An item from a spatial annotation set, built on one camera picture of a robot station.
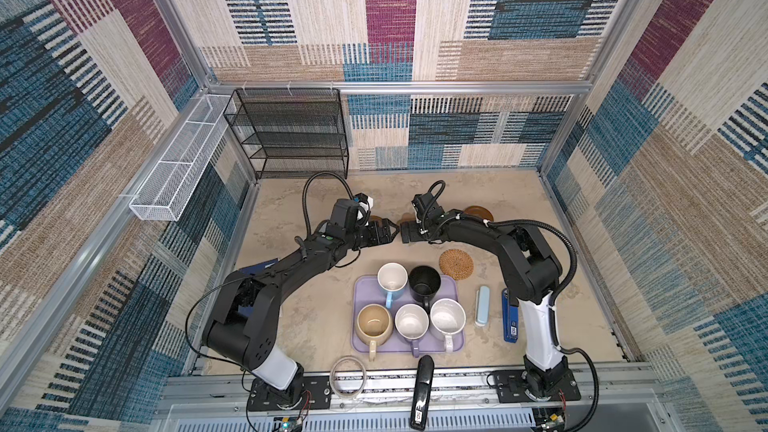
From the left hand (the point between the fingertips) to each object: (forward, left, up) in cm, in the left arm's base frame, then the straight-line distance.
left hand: (390, 227), depth 87 cm
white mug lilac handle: (-22, -6, -13) cm, 27 cm away
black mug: (-12, -9, -10) cm, 19 cm away
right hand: (+6, -9, -13) cm, 17 cm away
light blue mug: (-10, 0, -11) cm, 15 cm away
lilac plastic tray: (-13, +8, -13) cm, 20 cm away
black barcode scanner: (-39, -7, -11) cm, 41 cm away
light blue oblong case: (-17, -26, -11) cm, 33 cm away
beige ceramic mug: (-23, +5, -14) cm, 27 cm away
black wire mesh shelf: (+39, +35, +3) cm, 53 cm away
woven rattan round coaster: (-4, -21, -15) cm, 26 cm away
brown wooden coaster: (+16, -32, -14) cm, 38 cm away
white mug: (-22, -15, -13) cm, 30 cm away
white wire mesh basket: (+13, +67, +3) cm, 69 cm away
